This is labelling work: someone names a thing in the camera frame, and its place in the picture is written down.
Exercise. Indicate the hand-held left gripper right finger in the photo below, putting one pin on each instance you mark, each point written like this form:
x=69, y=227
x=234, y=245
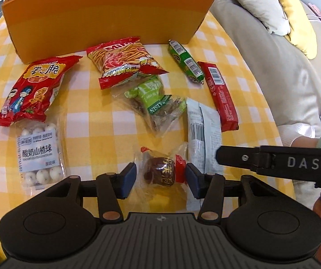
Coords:
x=194, y=180

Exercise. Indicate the pink box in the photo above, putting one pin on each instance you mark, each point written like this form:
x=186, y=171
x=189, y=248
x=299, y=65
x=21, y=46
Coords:
x=318, y=12

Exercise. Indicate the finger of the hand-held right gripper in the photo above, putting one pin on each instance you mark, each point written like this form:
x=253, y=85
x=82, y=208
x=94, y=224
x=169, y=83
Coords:
x=233, y=157

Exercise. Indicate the red noodle snack bag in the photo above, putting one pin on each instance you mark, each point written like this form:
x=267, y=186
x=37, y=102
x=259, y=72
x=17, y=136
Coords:
x=118, y=58

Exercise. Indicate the green sausage stick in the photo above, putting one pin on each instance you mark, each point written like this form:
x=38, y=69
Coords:
x=185, y=61

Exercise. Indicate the clear pack of white balls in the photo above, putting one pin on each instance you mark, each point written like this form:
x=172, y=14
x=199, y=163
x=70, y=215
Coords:
x=37, y=148

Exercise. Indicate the orange cardboard box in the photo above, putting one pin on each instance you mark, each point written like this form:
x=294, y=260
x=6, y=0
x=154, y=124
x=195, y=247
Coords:
x=107, y=14

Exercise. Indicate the red snack bar packet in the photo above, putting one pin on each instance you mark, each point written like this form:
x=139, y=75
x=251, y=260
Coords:
x=219, y=95

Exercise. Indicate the clear packet with brown date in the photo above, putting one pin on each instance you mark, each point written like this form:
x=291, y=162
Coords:
x=157, y=168

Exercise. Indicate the white pillow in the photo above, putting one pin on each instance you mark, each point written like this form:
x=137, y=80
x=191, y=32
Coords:
x=255, y=2

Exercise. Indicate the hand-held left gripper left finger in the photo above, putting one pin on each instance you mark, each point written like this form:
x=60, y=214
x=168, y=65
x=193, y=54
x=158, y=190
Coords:
x=128, y=180

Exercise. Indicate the yellow pillow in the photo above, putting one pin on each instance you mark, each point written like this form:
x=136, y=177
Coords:
x=297, y=19

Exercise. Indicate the person's right forearm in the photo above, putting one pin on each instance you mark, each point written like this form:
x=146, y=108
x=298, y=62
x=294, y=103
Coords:
x=303, y=141

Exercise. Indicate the green clear nut packet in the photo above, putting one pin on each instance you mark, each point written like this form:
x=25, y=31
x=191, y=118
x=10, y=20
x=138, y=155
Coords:
x=152, y=103

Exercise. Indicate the red cartoon snack bag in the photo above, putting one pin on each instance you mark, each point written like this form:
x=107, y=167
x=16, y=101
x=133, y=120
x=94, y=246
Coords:
x=34, y=89

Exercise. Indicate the yellow checked tablecloth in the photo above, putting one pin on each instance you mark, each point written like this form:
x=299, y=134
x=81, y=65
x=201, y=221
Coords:
x=93, y=112

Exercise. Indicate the white grey snack packet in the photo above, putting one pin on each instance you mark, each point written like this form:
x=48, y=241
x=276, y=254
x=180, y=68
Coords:
x=202, y=129

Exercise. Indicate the beige sofa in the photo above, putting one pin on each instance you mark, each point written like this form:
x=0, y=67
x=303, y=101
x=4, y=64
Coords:
x=247, y=33

